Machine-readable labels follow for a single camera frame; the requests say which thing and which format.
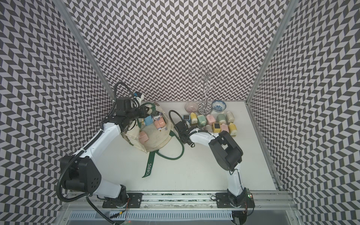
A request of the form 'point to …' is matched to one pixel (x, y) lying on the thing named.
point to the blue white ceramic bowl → (218, 106)
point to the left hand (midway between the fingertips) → (149, 109)
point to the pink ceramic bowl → (191, 107)
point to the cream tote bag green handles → (149, 132)
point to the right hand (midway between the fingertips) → (198, 133)
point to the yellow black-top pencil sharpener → (216, 127)
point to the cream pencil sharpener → (229, 117)
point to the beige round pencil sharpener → (208, 128)
